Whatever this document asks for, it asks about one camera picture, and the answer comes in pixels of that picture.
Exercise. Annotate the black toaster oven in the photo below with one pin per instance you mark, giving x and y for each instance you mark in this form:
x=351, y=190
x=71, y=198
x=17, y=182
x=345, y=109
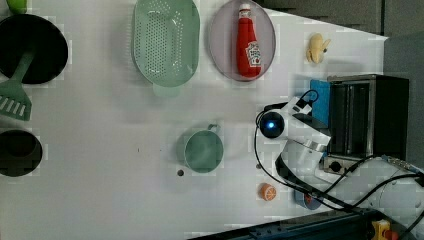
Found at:
x=368, y=115

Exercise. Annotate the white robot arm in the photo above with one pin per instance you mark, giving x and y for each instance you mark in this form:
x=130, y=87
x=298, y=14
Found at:
x=383, y=182

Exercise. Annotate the green mug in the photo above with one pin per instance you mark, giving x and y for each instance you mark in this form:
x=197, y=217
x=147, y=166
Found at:
x=204, y=150

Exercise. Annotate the red ketchup bottle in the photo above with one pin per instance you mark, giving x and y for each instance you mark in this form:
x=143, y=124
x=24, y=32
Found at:
x=248, y=54

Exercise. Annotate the grey round plate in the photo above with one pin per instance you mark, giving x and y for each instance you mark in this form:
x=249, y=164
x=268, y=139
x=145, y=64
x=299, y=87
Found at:
x=223, y=38

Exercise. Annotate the orange slice toy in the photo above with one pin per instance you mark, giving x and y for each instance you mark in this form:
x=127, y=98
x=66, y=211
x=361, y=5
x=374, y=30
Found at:
x=267, y=192

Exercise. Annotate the green colander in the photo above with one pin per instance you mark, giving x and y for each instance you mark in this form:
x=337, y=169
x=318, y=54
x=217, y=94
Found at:
x=165, y=44

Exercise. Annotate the blue bowl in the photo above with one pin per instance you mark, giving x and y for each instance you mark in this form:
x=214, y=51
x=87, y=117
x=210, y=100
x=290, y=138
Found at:
x=306, y=201

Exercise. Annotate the peeled banana toy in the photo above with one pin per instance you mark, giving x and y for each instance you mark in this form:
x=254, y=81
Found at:
x=316, y=49

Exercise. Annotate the black cylindrical cup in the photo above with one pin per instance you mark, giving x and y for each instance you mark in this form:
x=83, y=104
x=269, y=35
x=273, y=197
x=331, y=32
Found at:
x=20, y=153

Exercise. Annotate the green spatula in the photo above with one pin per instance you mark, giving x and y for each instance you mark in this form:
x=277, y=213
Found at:
x=15, y=102

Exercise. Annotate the black round pan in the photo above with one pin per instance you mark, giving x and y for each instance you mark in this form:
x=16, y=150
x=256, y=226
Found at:
x=25, y=32

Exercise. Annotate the green object at edge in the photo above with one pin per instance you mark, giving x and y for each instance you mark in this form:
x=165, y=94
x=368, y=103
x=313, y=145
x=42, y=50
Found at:
x=17, y=6

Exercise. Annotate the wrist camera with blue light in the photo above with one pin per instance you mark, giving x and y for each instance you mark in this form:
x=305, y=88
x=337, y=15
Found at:
x=272, y=125

